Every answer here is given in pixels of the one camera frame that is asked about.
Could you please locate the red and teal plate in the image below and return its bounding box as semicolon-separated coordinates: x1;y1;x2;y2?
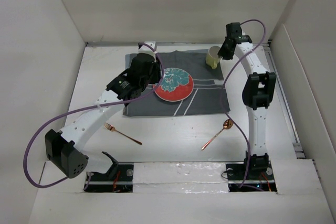
154;68;194;102

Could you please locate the copper spoon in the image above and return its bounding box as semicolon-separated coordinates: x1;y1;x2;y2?
201;119;234;151

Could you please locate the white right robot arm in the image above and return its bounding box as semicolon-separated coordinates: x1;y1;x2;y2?
218;23;277;179

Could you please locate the grey striped cloth placemat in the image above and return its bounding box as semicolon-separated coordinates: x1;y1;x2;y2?
123;49;230;117

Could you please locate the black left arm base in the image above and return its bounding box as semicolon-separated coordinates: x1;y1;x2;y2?
84;163;134;193

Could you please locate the copper fork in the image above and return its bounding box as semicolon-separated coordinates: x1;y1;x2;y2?
104;123;142;145

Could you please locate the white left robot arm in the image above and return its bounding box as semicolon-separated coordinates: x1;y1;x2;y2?
45;51;162;180

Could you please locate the pale yellow mug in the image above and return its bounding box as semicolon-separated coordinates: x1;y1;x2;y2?
205;46;221;69

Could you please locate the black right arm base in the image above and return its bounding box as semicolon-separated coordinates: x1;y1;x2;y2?
221;162;277;193

